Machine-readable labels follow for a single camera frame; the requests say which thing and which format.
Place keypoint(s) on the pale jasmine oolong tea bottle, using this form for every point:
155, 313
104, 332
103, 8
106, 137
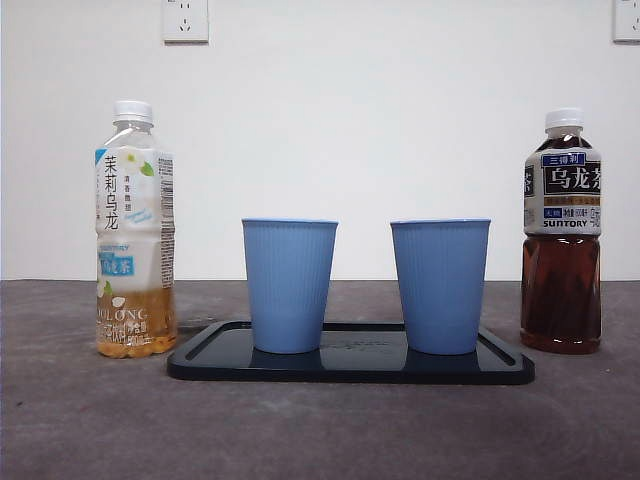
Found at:
135, 240

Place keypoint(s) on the blue ribbed plastic cup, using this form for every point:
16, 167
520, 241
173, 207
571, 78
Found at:
440, 285
289, 285

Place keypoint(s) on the dark oolong tea bottle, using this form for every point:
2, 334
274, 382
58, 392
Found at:
560, 290

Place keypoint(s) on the dark blue rectangular tray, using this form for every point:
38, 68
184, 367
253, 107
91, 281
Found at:
350, 369

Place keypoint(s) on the white wall power socket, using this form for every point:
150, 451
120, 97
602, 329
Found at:
185, 20
627, 20

